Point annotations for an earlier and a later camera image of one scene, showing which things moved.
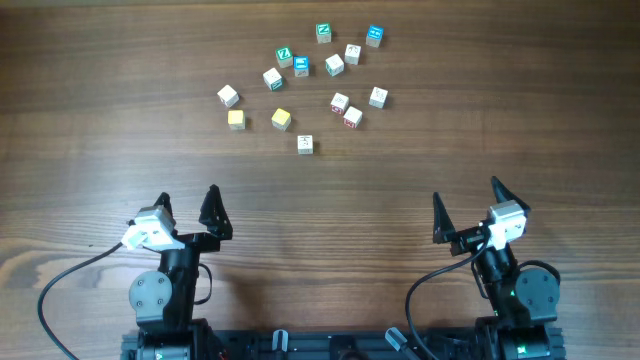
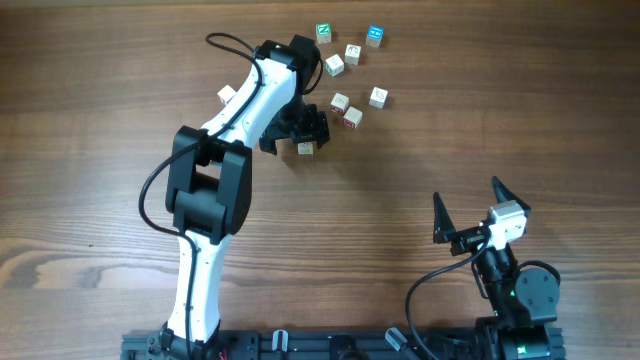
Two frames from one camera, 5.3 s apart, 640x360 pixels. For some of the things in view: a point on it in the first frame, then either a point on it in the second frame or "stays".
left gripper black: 218,230 → 318,131
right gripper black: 466,241 stays
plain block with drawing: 351,54 stays
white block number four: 305,144 stays
